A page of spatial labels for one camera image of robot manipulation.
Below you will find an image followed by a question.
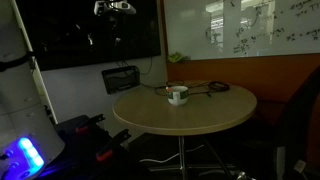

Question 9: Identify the black red clamp lower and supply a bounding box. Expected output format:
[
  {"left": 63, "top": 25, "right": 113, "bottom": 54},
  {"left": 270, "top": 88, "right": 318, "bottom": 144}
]
[{"left": 96, "top": 129, "right": 131, "bottom": 162}]

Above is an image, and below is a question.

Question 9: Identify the white cable on floor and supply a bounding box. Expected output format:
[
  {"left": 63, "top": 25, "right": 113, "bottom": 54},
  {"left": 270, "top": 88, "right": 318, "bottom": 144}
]
[{"left": 139, "top": 143, "right": 205, "bottom": 164}]

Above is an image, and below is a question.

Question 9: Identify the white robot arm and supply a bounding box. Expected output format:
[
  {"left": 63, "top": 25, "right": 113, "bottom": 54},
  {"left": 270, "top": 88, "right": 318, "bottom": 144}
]
[{"left": 0, "top": 0, "right": 130, "bottom": 180}]

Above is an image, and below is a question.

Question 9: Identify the black chair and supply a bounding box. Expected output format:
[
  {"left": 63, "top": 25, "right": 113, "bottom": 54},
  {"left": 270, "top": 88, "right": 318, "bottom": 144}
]
[{"left": 240, "top": 67, "right": 320, "bottom": 180}]

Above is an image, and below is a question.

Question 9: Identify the red marker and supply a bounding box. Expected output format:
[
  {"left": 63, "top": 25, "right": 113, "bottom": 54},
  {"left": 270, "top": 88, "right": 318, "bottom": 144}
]
[{"left": 166, "top": 87, "right": 172, "bottom": 92}]

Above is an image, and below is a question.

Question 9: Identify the whiteboard with writing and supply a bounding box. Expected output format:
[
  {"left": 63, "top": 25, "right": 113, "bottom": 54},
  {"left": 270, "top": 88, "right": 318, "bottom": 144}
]
[{"left": 163, "top": 0, "right": 320, "bottom": 60}]

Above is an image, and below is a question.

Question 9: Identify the black thin cable loop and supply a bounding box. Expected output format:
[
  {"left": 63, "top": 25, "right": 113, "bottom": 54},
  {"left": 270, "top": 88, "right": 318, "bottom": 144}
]
[{"left": 154, "top": 79, "right": 212, "bottom": 98}]

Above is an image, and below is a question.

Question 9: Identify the black red clamp upper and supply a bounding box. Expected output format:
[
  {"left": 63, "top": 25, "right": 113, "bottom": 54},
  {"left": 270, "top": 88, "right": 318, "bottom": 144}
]
[{"left": 75, "top": 114, "right": 104, "bottom": 133}]

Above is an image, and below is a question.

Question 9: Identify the black coiled cable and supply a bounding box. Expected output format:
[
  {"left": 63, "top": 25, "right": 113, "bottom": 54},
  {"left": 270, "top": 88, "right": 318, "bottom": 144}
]
[{"left": 207, "top": 81, "right": 231, "bottom": 93}]

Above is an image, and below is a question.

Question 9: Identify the white green cup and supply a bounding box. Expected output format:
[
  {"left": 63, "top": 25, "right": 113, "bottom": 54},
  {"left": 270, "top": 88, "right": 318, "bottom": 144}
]
[{"left": 167, "top": 86, "right": 189, "bottom": 106}]

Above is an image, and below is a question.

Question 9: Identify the black wall monitor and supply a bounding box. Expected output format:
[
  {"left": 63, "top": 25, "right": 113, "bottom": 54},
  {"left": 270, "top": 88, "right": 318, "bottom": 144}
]
[{"left": 16, "top": 0, "right": 161, "bottom": 71}]

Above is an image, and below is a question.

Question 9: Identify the round wooden table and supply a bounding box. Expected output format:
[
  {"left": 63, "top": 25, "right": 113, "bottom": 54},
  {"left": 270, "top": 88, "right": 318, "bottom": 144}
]
[{"left": 113, "top": 81, "right": 257, "bottom": 180}]

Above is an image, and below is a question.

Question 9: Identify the black wire wall basket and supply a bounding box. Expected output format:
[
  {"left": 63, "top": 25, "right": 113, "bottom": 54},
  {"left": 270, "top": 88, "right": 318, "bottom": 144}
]
[{"left": 102, "top": 66, "right": 140, "bottom": 94}]

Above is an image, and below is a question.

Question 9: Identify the black red clamp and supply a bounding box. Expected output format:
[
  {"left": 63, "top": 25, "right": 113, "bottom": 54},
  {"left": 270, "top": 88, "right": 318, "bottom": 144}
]
[
  {"left": 96, "top": 129, "right": 131, "bottom": 162},
  {"left": 75, "top": 114, "right": 104, "bottom": 133}
]

